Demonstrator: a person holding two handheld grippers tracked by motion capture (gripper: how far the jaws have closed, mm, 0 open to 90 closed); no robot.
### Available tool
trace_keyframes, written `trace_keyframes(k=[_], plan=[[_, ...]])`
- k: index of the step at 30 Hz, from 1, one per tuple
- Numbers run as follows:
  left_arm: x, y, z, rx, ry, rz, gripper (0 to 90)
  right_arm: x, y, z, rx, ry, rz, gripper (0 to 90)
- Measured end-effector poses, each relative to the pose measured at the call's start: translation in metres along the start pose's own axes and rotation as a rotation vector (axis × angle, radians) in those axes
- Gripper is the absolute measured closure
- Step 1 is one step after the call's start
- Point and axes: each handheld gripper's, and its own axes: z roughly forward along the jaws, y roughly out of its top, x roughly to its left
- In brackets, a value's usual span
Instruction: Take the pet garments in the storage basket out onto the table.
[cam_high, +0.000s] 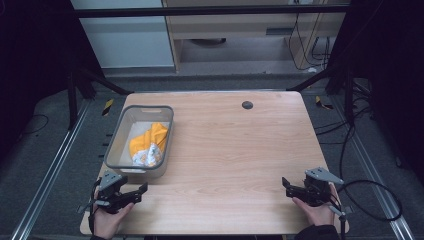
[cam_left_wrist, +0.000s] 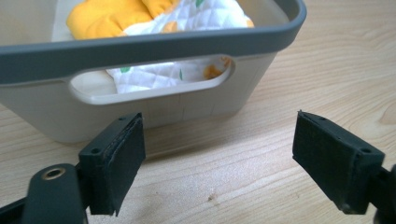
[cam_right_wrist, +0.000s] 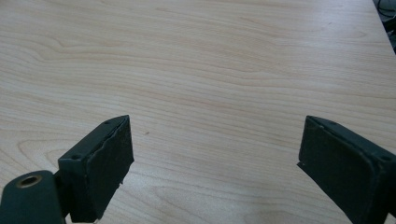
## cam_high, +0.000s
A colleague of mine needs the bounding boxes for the black horizontal bar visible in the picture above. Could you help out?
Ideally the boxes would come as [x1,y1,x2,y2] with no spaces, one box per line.
[73,4,352,19]

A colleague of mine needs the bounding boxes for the white cabinet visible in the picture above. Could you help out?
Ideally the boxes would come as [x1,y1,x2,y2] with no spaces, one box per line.
[69,0,176,70]

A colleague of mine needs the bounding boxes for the hanging black cables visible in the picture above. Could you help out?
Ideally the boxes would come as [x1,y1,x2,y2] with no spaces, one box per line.
[287,11,332,73]

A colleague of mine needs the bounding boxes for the person's right hand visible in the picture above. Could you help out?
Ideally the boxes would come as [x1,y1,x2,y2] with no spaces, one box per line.
[292,182,340,228]

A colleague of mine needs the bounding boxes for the yellow and white cloth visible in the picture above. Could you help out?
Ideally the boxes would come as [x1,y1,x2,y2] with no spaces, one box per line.
[128,122,170,168]

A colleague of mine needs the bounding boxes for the black floor cable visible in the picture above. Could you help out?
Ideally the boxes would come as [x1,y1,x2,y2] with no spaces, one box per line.
[18,113,50,137]

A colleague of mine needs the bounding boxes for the grey plastic basket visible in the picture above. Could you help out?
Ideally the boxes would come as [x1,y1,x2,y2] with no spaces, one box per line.
[103,104,175,179]

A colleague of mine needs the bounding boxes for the yellow and black tape marker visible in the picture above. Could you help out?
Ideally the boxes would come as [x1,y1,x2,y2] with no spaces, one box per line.
[314,95,334,111]
[101,98,115,117]

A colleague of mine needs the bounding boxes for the metal floor rail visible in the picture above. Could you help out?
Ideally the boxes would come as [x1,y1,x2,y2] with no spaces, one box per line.
[329,96,416,240]
[9,98,92,240]

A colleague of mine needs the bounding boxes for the person's left hand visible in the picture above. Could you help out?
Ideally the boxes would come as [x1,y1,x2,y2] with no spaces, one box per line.
[92,188,135,240]

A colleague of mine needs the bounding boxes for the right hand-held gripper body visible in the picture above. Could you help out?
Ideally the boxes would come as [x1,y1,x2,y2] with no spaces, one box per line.
[301,166,353,217]

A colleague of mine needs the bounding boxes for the black metal stand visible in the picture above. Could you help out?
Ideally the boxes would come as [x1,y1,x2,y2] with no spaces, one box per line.
[66,66,135,132]
[285,65,356,128]

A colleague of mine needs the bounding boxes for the black floor cables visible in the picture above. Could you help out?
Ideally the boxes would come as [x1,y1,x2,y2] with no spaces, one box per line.
[313,78,378,181]

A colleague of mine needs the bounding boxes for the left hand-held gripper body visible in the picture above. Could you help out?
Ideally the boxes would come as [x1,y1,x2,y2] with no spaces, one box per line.
[77,170,134,215]

